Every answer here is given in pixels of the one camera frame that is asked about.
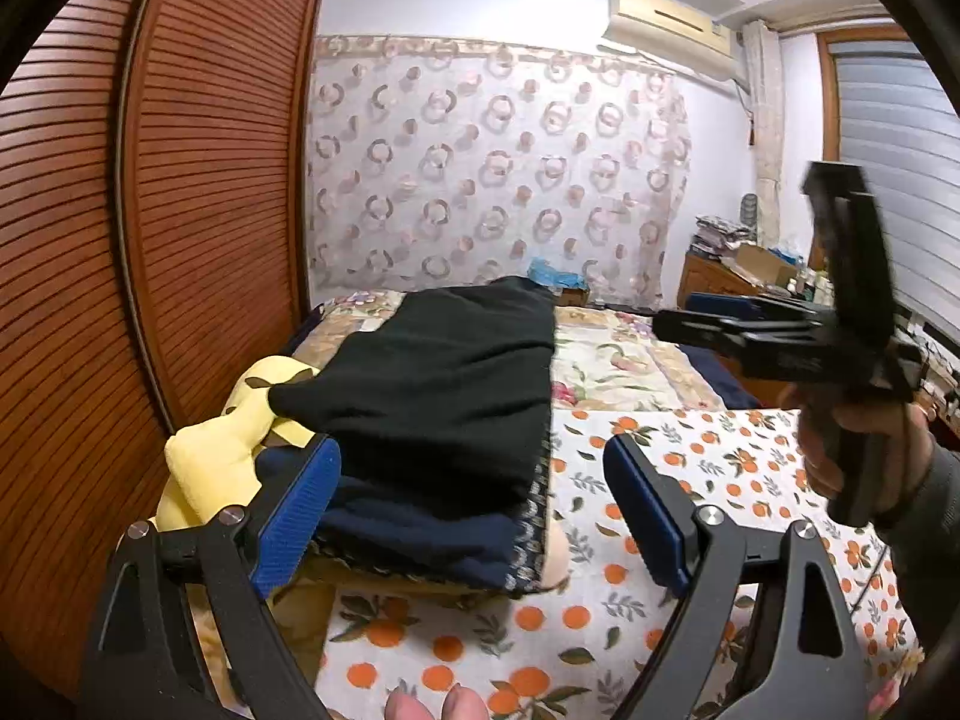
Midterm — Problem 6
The beige wall air conditioner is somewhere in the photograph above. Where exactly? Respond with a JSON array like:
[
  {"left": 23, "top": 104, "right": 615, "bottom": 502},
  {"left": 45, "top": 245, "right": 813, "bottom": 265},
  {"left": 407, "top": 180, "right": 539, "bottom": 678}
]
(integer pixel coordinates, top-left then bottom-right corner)
[{"left": 604, "top": 0, "right": 751, "bottom": 83}]

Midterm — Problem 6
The person's right hand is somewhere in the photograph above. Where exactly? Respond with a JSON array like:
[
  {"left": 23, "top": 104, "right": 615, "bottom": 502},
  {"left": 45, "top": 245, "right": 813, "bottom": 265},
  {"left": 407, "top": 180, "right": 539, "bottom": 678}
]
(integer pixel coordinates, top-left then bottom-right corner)
[{"left": 780, "top": 382, "right": 935, "bottom": 522}]

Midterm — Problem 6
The tied floral window curtain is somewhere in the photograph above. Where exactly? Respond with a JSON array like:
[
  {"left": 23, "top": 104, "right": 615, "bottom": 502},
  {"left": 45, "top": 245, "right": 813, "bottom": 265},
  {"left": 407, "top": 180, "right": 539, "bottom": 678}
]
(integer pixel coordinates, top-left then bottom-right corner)
[{"left": 742, "top": 19, "right": 785, "bottom": 230}]

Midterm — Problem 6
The black cable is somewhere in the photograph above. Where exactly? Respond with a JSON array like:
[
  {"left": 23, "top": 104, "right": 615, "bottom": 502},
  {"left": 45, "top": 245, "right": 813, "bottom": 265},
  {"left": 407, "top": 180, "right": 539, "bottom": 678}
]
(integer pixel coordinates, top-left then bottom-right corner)
[{"left": 847, "top": 547, "right": 893, "bottom": 616}]

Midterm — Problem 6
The yellow plush toy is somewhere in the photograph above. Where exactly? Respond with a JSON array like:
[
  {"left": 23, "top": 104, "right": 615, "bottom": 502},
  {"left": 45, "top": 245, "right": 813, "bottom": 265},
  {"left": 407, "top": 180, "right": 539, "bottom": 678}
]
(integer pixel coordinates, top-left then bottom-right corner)
[{"left": 154, "top": 356, "right": 323, "bottom": 533}]

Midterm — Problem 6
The wooden window frame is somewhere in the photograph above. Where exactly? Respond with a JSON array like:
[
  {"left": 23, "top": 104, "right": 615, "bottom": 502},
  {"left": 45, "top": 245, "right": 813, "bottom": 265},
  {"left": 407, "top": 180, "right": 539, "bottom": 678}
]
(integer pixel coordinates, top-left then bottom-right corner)
[{"left": 814, "top": 24, "right": 912, "bottom": 256}]

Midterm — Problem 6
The brown slatted wooden wardrobe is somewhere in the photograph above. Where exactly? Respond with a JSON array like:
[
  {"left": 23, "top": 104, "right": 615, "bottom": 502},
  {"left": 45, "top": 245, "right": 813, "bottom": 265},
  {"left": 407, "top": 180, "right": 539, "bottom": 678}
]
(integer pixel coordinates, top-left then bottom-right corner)
[{"left": 0, "top": 0, "right": 335, "bottom": 676}]

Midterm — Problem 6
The wooden sideboard cabinet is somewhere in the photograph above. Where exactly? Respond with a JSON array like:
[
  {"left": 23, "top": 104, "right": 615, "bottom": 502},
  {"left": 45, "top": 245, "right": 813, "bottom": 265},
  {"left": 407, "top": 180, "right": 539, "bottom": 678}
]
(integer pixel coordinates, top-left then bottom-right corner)
[{"left": 677, "top": 251, "right": 960, "bottom": 451}]

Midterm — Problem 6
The ring-patterned sheer curtain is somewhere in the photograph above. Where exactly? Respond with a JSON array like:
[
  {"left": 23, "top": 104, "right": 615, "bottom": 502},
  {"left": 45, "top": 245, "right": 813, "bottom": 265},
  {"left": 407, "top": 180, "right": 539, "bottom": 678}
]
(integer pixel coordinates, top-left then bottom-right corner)
[{"left": 307, "top": 34, "right": 692, "bottom": 308}]

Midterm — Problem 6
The floral quilt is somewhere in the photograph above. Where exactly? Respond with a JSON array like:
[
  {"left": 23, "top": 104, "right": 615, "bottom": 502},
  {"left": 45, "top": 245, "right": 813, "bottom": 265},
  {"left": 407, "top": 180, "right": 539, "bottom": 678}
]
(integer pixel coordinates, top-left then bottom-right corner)
[{"left": 292, "top": 289, "right": 725, "bottom": 413}]

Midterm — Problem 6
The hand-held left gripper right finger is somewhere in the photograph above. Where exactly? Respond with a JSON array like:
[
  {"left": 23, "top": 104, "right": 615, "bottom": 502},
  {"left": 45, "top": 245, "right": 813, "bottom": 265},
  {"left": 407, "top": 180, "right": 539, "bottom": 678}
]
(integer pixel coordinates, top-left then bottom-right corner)
[{"left": 604, "top": 431, "right": 860, "bottom": 720}]

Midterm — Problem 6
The orange-print bed sheet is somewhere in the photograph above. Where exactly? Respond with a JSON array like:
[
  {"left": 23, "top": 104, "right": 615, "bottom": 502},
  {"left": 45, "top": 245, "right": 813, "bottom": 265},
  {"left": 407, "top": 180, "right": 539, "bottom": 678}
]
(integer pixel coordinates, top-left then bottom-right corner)
[{"left": 195, "top": 405, "right": 927, "bottom": 720}]

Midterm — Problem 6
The navy blanket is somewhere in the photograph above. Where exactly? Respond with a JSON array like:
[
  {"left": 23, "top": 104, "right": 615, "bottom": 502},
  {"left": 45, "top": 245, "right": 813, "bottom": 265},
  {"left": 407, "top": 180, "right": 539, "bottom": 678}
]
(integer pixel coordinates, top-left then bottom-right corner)
[{"left": 679, "top": 341, "right": 766, "bottom": 412}]

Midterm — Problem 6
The black printed t-shirt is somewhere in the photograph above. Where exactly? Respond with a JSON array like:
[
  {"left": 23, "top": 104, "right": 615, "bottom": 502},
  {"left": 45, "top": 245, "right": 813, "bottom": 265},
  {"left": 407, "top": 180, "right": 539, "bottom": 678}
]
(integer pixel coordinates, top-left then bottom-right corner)
[{"left": 268, "top": 276, "right": 557, "bottom": 511}]

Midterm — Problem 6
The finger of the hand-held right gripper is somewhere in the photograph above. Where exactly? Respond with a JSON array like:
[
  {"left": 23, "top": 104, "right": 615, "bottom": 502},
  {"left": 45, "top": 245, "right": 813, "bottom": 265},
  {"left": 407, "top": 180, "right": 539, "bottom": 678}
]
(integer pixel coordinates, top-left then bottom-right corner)
[
  {"left": 684, "top": 291, "right": 817, "bottom": 325},
  {"left": 651, "top": 307, "right": 758, "bottom": 376}
]

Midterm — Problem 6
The person's right forearm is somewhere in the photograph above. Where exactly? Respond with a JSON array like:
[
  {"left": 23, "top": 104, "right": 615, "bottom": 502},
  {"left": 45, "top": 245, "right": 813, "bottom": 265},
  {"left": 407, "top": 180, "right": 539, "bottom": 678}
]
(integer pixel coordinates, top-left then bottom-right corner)
[{"left": 870, "top": 442, "right": 960, "bottom": 661}]

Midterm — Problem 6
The grey window blind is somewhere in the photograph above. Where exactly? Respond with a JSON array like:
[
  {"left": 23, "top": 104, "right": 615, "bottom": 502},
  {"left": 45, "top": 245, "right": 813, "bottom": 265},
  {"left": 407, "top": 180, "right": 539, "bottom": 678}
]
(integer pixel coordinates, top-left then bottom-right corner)
[{"left": 832, "top": 37, "right": 960, "bottom": 361}]

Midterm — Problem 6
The row of toiletry bottles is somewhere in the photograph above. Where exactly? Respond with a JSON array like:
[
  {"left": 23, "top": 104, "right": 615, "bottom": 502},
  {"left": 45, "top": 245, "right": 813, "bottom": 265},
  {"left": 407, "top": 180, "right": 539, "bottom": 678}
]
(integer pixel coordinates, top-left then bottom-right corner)
[{"left": 787, "top": 266, "right": 833, "bottom": 301}]

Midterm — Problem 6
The navy cloth with patterned trim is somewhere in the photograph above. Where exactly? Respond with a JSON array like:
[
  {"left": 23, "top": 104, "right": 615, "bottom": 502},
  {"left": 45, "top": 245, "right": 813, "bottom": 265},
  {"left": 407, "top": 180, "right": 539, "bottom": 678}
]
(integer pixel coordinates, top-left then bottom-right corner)
[{"left": 255, "top": 435, "right": 556, "bottom": 601}]

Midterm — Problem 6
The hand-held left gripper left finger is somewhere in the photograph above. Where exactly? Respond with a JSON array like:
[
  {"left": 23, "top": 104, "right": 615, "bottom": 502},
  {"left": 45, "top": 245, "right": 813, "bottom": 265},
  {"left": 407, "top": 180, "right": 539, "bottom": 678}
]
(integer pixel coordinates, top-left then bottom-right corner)
[{"left": 75, "top": 435, "right": 342, "bottom": 720}]

